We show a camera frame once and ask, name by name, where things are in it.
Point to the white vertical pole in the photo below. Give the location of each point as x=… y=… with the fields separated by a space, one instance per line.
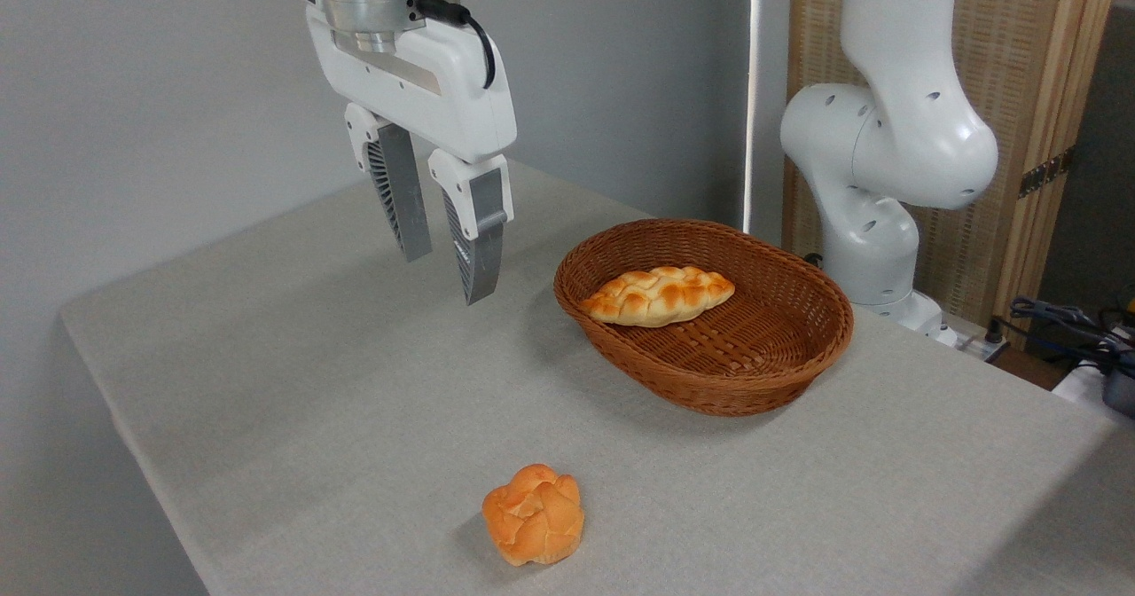
x=753 y=90

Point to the grey tablecloth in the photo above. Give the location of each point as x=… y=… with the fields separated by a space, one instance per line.
x=355 y=401

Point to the metal screen hinge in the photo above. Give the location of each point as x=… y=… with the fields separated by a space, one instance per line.
x=1046 y=173

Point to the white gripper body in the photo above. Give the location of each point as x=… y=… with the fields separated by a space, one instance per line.
x=443 y=90

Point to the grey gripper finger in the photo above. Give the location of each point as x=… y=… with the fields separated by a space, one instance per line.
x=483 y=241
x=403 y=197

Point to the brown wicker basket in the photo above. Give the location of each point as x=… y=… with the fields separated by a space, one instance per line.
x=709 y=365

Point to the round knotted bread roll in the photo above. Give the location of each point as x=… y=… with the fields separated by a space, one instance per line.
x=534 y=516

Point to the white power strip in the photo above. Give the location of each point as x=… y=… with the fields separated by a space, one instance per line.
x=980 y=346

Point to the long braided bread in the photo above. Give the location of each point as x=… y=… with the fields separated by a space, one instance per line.
x=656 y=296

